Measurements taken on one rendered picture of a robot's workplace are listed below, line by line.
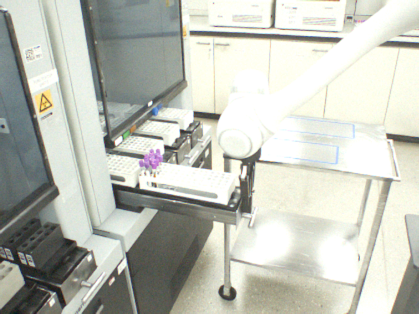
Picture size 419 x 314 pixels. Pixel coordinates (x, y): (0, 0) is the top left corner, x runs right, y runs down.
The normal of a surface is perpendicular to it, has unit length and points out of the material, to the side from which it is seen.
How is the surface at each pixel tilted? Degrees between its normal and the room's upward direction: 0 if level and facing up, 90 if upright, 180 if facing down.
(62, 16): 90
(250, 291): 0
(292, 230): 0
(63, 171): 90
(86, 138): 90
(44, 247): 90
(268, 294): 0
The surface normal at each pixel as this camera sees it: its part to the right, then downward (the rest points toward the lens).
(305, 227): -0.03, -0.87
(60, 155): 0.95, 0.14
